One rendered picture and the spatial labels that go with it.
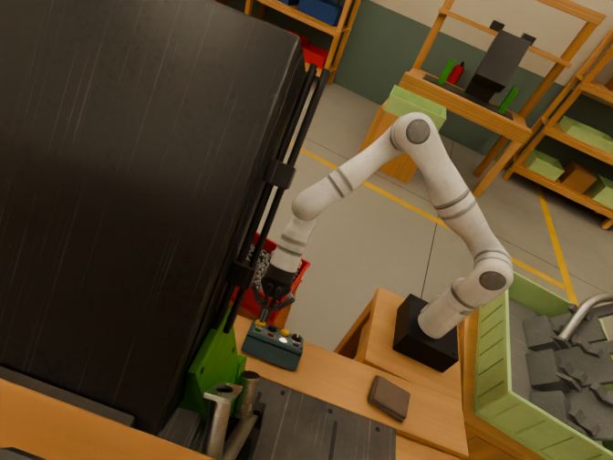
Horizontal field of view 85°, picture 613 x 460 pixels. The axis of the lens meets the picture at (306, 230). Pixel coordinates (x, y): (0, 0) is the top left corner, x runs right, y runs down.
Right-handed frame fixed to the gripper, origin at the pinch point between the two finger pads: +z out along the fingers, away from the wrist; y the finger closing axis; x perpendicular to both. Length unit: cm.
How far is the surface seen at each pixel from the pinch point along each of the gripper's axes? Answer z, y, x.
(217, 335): -10.0, -5.1, -40.4
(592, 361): -18, 106, 20
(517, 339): -13, 93, 37
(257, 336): 3.7, 0.5, -5.4
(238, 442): 11.6, 4.1, -31.2
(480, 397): 5, 74, 15
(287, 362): 7.3, 10.1, -5.4
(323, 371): 7.8, 20.2, -2.1
